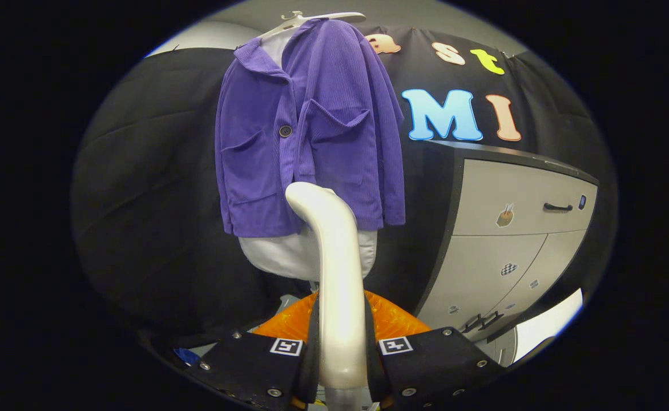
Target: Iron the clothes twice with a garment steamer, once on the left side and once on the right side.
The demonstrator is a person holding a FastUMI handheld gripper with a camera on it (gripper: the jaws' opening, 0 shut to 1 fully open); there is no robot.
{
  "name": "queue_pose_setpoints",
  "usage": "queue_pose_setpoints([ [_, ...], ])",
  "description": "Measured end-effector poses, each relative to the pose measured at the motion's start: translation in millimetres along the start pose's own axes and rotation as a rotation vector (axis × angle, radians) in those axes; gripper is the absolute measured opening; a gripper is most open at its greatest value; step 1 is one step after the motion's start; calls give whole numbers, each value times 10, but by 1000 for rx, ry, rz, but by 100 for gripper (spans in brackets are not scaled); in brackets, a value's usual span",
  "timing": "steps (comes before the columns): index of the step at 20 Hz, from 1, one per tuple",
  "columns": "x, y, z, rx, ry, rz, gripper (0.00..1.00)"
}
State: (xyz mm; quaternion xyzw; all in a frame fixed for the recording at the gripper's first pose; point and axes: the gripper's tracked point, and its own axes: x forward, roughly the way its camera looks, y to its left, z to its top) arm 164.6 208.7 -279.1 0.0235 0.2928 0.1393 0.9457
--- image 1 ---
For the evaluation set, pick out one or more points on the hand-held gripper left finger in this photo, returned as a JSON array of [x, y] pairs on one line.
[[254, 365]]

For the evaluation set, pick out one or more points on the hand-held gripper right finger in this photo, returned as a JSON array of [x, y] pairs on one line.
[[426, 365]]

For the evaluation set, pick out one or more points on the white garment steamer head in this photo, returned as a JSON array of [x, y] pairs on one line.
[[340, 285]]

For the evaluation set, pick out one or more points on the cream plastic clothes hanger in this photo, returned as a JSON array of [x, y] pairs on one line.
[[289, 24]]

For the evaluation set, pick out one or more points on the blue cloth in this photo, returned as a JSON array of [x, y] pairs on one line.
[[186, 357]]

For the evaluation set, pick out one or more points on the white padded ironing board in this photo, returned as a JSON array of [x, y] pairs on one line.
[[277, 257]]

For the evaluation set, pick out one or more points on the grey cabinet with dark top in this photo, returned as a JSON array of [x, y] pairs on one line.
[[511, 257]]

